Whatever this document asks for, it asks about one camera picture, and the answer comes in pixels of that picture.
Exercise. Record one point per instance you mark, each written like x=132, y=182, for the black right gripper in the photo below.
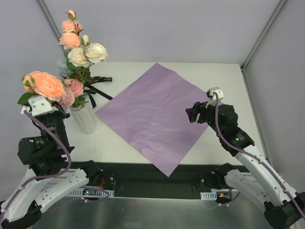
x=201, y=114

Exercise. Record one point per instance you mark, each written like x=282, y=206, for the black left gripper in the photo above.
x=60, y=110

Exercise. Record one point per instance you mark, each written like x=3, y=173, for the pink artificial flower stem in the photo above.
x=73, y=96

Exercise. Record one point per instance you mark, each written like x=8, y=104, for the orange artificial flower stem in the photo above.
x=41, y=83

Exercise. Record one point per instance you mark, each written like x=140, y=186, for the purple tissue paper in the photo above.
x=146, y=121

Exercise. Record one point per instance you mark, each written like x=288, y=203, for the black ribbon gold lettering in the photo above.
x=91, y=89

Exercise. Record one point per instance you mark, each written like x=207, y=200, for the blue artificial flower stem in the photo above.
x=62, y=68

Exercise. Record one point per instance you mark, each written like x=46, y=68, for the white pink flower stem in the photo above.
x=80, y=59

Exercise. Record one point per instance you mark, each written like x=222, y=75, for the peach artificial flower stem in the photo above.
x=71, y=30

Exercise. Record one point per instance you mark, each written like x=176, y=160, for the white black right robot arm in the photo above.
x=282, y=205

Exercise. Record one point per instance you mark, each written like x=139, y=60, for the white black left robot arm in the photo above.
x=47, y=156

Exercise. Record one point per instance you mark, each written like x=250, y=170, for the white ribbed vase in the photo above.
x=84, y=117

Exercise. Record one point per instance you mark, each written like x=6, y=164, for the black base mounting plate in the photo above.
x=146, y=181

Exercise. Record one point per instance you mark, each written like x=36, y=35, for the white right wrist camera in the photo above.
x=215, y=95

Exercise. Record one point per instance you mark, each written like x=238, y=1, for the white left cable duct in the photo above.
x=90, y=193

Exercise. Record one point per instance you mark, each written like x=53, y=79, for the white cable duct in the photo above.
x=209, y=195
x=90, y=193

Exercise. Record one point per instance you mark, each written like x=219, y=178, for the white right cable duct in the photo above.
x=209, y=195

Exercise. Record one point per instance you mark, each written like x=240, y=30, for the aluminium left corner post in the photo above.
x=53, y=27

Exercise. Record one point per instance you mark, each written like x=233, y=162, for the aluminium corner post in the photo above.
x=53, y=27
x=264, y=32

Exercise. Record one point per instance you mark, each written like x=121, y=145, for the aluminium right corner post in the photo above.
x=264, y=32

